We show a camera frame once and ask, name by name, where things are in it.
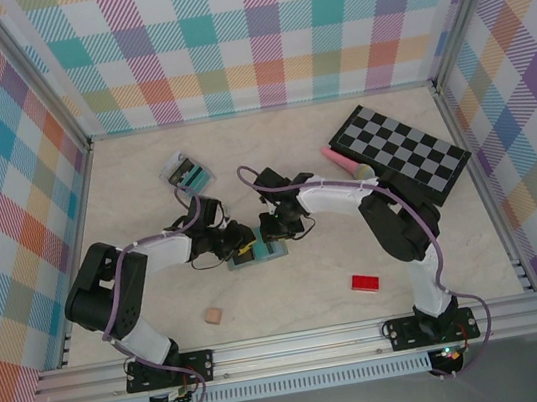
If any black bank card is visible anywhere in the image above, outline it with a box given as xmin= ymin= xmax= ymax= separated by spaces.
xmin=164 ymin=155 xmax=199 ymax=186
xmin=232 ymin=252 xmax=258 ymax=269

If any grey-green card holder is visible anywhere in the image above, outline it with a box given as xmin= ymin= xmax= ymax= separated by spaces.
xmin=224 ymin=236 xmax=293 ymax=273

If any teal bank card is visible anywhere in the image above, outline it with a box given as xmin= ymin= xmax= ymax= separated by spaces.
xmin=177 ymin=164 xmax=212 ymax=195

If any small wooden cube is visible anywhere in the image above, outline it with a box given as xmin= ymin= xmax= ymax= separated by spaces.
xmin=202 ymin=305 xmax=225 ymax=329

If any pink toy microphone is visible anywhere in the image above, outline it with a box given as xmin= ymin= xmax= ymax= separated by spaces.
xmin=320 ymin=139 xmax=378 ymax=187

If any red rectangular block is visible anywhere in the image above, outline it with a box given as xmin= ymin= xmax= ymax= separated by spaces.
xmin=349 ymin=270 xmax=383 ymax=298

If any black and grey chessboard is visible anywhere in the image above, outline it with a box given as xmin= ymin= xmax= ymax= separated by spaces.
xmin=323 ymin=89 xmax=481 ymax=225

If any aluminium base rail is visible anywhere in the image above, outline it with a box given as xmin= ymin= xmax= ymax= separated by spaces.
xmin=25 ymin=291 xmax=537 ymax=402

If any aluminium frame bar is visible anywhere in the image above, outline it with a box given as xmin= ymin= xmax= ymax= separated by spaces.
xmin=432 ymin=77 xmax=537 ymax=304
xmin=85 ymin=79 xmax=438 ymax=144

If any white slotted cable duct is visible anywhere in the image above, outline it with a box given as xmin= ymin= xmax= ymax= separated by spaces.
xmin=131 ymin=356 xmax=440 ymax=402

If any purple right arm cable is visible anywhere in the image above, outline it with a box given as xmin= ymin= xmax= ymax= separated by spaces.
xmin=235 ymin=132 xmax=501 ymax=402

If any aluminium frame post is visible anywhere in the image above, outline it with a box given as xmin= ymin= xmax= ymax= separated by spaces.
xmin=420 ymin=0 xmax=532 ymax=94
xmin=0 ymin=0 xmax=95 ymax=166

